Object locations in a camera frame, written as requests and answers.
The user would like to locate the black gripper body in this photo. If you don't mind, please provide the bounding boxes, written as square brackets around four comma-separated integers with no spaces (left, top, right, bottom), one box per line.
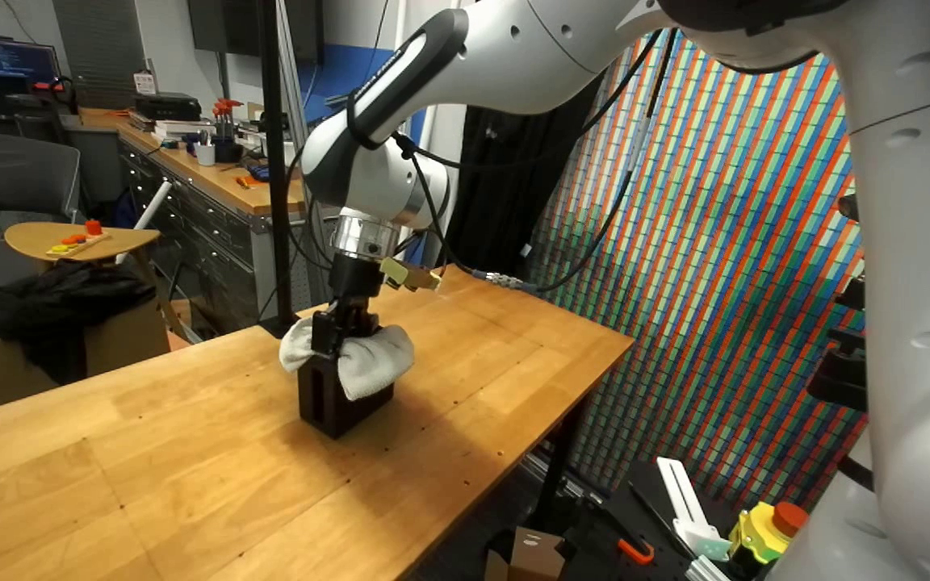
[311,255,382,355]

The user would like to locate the white towel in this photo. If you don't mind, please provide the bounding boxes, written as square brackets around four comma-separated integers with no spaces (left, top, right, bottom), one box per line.
[277,318,414,399]

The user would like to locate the black perforated box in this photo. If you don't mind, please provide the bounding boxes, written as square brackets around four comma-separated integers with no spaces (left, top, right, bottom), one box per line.
[296,345,394,438]

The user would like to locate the black vertical pole stand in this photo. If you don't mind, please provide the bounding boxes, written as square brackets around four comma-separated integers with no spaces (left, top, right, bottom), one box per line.
[262,0,308,334]

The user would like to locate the wooden workbench with drawers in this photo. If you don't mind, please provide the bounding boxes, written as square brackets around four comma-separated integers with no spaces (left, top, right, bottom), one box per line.
[65,105,321,334]

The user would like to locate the black bag on box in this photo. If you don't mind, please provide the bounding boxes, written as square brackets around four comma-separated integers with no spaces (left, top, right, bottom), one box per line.
[0,260,155,383]

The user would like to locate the round wooden stool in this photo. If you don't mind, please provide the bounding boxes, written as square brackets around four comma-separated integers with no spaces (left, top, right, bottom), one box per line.
[4,222,157,266]

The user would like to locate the small cardboard box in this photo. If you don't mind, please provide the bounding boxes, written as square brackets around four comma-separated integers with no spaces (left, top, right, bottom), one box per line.
[484,527,566,581]

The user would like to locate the grey office chair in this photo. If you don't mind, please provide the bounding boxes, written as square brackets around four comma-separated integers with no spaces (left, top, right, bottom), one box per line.
[0,134,81,222]

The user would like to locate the yellow red emergency stop button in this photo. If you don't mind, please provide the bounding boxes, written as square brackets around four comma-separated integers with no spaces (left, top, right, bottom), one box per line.
[729,499,807,566]

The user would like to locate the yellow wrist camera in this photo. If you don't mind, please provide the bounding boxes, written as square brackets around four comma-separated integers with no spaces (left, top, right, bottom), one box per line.
[382,259,442,291]

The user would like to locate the black hanging cable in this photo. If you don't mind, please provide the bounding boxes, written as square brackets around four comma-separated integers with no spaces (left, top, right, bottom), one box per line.
[392,28,669,296]

